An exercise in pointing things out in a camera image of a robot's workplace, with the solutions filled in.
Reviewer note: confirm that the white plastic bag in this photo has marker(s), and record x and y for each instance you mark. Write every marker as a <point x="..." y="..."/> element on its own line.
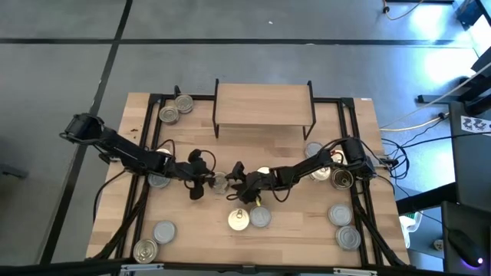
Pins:
<point x="410" y="226"/>

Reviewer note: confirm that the black stand base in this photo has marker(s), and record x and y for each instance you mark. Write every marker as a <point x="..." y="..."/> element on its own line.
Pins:
<point x="441" y="99"/>

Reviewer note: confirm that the black computer mouse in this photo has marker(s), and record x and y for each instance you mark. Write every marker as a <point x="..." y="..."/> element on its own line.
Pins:
<point x="466" y="247"/>

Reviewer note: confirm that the black metal table frame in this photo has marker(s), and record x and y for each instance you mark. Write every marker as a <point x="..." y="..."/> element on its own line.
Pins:
<point x="347" y="102"/>

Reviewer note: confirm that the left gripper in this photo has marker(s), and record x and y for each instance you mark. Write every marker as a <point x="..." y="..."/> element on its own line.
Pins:
<point x="192" y="173"/>

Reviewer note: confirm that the wooden shelf black metal legs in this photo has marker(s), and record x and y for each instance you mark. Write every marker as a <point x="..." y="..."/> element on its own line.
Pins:
<point x="264" y="105"/>

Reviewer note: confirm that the white power socket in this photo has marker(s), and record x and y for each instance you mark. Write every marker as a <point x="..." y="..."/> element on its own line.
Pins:
<point x="438" y="244"/>

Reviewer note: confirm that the silver bracket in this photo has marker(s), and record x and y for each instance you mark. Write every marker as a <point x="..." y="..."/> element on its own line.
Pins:
<point x="137" y="267"/>
<point x="354" y="271"/>

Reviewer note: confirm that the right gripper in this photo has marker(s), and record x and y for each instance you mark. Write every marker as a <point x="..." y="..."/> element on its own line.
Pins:
<point x="255" y="184"/>

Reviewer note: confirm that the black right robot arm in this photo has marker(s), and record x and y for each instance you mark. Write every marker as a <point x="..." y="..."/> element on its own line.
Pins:
<point x="307" y="165"/>

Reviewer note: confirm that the green label tuna can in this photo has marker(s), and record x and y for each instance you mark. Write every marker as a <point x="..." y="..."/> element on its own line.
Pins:
<point x="340" y="214"/>
<point x="312" y="148"/>
<point x="158" y="181"/>
<point x="164" y="232"/>
<point x="348" y="237"/>
<point x="219" y="183"/>

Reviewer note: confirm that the black connector box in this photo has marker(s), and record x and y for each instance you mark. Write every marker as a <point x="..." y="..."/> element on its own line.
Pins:
<point x="383" y="163"/>

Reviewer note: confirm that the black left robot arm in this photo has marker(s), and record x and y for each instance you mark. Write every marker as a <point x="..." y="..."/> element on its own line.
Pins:
<point x="122" y="150"/>

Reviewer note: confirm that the blue box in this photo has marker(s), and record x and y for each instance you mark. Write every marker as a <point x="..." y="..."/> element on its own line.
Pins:
<point x="466" y="13"/>

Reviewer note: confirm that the black desk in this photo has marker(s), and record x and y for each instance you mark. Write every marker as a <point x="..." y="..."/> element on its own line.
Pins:
<point x="456" y="264"/>
<point x="470" y="161"/>

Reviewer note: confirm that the black clamp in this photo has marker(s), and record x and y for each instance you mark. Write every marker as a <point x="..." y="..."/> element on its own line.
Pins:
<point x="109" y="157"/>

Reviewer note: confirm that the white marker paper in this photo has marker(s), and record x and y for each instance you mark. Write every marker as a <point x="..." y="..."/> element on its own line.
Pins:
<point x="475" y="124"/>

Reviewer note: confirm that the black diagonal bar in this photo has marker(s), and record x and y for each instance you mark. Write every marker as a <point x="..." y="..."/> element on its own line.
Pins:
<point x="426" y="198"/>

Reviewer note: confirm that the black aluminium crossbar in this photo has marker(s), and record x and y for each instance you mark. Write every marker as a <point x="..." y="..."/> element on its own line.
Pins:
<point x="245" y="269"/>

